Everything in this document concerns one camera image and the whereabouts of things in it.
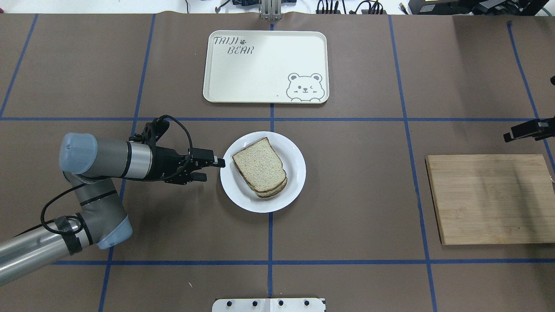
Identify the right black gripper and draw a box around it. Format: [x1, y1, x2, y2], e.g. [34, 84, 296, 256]
[503, 117, 555, 143]

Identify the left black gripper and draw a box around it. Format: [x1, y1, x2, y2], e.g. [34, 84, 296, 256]
[130, 119, 226, 185]

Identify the aluminium frame post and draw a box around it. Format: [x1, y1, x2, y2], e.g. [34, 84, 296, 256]
[260, 0, 283, 21]

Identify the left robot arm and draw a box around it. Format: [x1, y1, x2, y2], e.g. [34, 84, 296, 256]
[0, 115, 226, 286]

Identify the white round plate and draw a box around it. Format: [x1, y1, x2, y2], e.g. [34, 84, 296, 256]
[220, 132, 307, 213]

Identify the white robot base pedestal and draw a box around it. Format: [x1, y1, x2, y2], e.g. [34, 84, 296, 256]
[212, 298, 326, 312]

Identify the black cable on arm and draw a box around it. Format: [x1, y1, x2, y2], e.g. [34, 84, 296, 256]
[40, 115, 194, 237]

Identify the bamboo cutting board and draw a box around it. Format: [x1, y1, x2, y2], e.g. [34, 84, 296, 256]
[425, 154, 555, 245]

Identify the cream bear serving tray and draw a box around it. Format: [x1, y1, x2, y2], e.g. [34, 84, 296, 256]
[202, 30, 330, 104]

